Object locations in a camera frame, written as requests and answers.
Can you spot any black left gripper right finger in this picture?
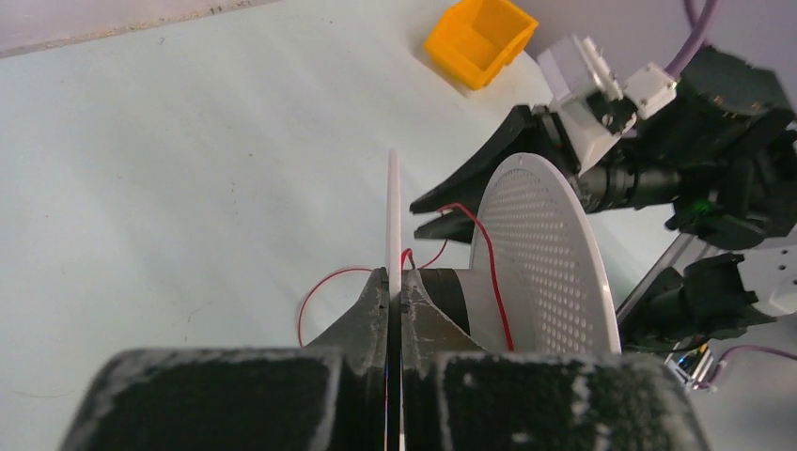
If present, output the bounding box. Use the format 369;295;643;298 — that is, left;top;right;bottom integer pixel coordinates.
400;271;710;450

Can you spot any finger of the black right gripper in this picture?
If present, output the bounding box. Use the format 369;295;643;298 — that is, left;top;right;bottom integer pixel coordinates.
410;104;581;214
414;210;476;244

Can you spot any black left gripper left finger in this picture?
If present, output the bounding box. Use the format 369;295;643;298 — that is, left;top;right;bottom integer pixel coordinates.
60;268;389;450

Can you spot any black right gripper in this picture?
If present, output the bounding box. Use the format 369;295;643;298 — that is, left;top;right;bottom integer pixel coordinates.
575;46;796;213

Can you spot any thin red wire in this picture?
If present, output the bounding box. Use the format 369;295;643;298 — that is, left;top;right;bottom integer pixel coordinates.
296;202;517;353

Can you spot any white plastic cable spool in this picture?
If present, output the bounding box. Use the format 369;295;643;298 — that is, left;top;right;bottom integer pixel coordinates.
401;153;621;365

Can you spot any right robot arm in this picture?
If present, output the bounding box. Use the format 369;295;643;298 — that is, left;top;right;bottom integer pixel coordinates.
410;46;796;352

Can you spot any orange plastic bin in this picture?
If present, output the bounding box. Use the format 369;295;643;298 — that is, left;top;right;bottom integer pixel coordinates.
424;0;539;90

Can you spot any right controller board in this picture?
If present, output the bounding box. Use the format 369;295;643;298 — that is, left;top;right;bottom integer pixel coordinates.
664;344;715;393

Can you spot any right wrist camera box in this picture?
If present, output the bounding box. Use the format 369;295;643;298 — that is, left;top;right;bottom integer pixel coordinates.
537;35;678;175

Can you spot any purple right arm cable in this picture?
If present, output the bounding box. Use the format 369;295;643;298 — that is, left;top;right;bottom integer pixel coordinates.
663;0;724;81

